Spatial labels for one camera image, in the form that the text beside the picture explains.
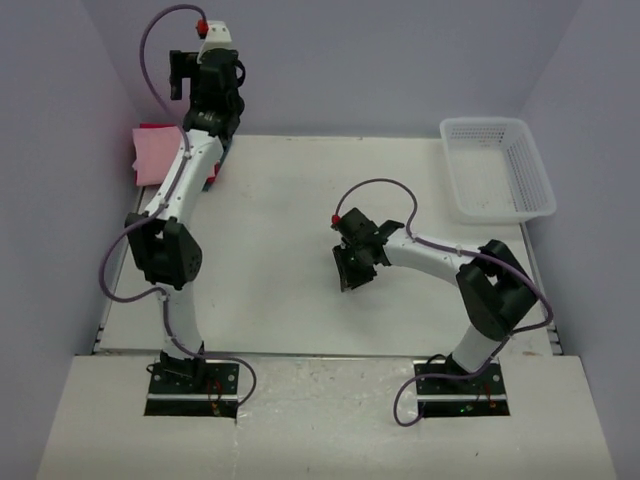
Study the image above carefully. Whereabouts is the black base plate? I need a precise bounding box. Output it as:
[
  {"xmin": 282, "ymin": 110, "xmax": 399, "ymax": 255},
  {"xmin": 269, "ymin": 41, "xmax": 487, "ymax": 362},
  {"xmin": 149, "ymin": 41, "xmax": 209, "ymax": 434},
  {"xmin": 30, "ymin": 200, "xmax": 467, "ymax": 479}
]
[
  {"xmin": 144, "ymin": 362, "xmax": 239, "ymax": 420},
  {"xmin": 416, "ymin": 362, "xmax": 510, "ymax": 418}
]

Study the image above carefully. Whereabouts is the pink t shirt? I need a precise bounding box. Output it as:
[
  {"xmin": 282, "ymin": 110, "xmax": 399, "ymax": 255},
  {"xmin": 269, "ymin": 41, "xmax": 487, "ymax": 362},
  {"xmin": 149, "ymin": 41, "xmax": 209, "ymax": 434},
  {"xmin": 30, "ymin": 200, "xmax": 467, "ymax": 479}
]
[{"xmin": 132, "ymin": 124, "xmax": 182, "ymax": 187}]

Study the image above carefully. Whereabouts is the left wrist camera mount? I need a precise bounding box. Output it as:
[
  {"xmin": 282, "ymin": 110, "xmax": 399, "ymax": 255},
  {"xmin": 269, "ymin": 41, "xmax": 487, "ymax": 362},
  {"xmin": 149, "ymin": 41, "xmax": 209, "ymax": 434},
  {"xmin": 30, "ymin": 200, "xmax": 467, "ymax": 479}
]
[{"xmin": 196, "ymin": 19, "xmax": 232, "ymax": 63}]

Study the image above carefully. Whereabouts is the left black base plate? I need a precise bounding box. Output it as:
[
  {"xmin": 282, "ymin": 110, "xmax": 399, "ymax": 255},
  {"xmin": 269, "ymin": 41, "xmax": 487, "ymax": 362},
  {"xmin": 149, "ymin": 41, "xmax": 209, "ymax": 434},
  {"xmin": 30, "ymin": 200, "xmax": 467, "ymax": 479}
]
[{"xmin": 144, "ymin": 362, "xmax": 239, "ymax": 420}]

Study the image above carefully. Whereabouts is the folded red t shirt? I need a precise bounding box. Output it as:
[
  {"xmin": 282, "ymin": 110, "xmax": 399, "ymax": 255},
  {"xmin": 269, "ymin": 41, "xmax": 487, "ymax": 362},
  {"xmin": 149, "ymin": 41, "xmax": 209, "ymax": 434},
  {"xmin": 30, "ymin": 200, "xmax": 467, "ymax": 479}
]
[{"xmin": 138, "ymin": 121, "xmax": 223, "ymax": 184}]

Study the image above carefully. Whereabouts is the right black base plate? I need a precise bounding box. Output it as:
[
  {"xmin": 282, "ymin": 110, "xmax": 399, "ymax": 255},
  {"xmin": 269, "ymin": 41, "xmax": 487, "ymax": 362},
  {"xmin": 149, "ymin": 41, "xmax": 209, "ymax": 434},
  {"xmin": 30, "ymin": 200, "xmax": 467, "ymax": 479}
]
[{"xmin": 416, "ymin": 362, "xmax": 510, "ymax": 418}]

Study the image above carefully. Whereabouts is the white plastic basket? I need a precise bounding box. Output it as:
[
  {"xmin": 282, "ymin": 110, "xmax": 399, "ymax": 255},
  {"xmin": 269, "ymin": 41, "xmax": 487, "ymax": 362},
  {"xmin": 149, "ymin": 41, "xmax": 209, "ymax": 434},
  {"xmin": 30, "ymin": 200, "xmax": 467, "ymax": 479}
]
[{"xmin": 439, "ymin": 117, "xmax": 557, "ymax": 225}]

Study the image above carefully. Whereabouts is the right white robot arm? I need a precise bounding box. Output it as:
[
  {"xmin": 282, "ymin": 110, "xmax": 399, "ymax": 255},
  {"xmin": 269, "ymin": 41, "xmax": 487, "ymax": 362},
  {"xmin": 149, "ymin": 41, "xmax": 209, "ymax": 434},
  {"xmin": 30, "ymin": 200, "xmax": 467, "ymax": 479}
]
[{"xmin": 331, "ymin": 208, "xmax": 539, "ymax": 376}]

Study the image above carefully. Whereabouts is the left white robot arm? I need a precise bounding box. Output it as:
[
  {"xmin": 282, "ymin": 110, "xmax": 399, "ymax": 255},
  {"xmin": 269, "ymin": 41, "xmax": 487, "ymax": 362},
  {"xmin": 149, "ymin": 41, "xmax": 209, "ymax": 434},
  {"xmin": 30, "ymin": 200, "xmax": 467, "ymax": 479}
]
[{"xmin": 125, "ymin": 47, "xmax": 246, "ymax": 380}]

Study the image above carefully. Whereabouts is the folded teal t shirt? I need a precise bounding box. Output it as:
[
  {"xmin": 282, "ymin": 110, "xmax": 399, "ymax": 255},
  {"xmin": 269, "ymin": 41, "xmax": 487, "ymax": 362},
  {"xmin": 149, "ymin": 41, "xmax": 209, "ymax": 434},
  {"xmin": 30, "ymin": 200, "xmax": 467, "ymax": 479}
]
[{"xmin": 203, "ymin": 141, "xmax": 233, "ymax": 191}]

